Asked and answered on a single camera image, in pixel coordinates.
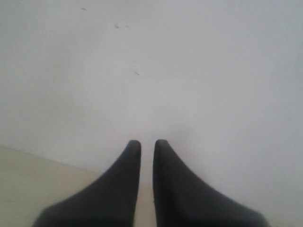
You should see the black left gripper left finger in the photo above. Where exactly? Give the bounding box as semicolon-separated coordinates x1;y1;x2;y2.
33;140;141;227

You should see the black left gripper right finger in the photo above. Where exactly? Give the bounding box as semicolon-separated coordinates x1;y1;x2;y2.
153;140;270;227

